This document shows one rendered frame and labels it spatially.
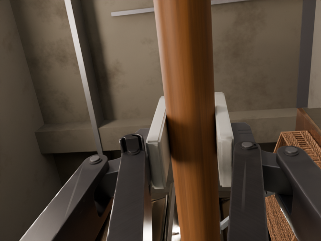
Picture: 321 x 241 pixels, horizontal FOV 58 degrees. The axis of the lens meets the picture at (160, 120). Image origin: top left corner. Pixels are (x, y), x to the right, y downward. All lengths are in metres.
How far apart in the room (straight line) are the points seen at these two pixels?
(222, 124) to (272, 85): 3.35
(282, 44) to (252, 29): 0.36
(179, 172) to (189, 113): 0.04
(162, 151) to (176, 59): 0.05
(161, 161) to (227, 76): 3.25
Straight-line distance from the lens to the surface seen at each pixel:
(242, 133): 0.17
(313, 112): 2.03
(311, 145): 1.76
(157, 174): 0.16
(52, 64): 3.74
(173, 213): 1.79
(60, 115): 3.91
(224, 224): 1.38
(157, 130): 0.16
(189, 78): 0.16
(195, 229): 0.21
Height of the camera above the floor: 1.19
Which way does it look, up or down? 8 degrees up
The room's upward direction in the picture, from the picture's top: 94 degrees counter-clockwise
